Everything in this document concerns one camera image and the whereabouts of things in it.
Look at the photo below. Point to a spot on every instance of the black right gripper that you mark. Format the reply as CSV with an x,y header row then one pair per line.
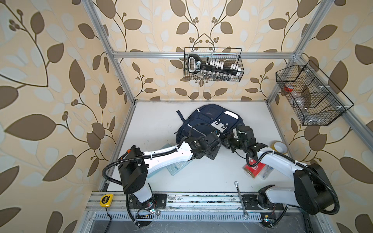
x,y
227,141

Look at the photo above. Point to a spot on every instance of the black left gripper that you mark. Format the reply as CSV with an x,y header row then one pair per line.
x,y
215,151

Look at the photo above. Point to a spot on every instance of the navy blue school backpack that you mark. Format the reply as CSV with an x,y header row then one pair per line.
x,y
206,119

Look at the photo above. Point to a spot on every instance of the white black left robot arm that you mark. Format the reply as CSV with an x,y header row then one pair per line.
x,y
133,168

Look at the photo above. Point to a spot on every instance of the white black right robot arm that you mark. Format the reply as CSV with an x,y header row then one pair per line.
x,y
311,190

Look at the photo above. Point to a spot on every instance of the light blue pencil case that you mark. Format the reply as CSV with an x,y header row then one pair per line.
x,y
157,164

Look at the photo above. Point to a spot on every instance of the yellow tape roll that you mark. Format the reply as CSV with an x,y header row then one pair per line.
x,y
280,147

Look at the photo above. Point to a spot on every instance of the red book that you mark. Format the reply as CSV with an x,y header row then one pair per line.
x,y
254,171

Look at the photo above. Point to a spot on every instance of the clear plastic box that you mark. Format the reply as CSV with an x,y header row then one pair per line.
x,y
265,172

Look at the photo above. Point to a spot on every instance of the light blue calculator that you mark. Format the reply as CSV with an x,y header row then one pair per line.
x,y
173,169

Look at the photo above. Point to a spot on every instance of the red cap clear bottle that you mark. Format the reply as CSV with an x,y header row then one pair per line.
x,y
291,94

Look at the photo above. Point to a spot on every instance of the silver combination wrench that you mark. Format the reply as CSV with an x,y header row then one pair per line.
x,y
245,213

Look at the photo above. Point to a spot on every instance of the orange black pliers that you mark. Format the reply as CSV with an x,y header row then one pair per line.
x,y
128,151

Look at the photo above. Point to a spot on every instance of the yellow tape measure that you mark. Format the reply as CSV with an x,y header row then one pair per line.
x,y
106,200

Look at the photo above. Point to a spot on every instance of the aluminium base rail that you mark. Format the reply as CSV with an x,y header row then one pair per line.
x,y
187,206

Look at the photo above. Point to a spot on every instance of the black wire basket back wall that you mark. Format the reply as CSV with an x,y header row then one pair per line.
x,y
228,55

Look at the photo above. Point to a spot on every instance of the black wire basket wall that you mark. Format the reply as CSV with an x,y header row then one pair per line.
x,y
228,55
324,101

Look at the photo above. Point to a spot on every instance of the socket set black rail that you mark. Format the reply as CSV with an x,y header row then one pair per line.
x,y
196,64

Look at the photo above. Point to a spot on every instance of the black wire basket right wall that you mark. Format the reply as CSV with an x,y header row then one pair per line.
x,y
324,101

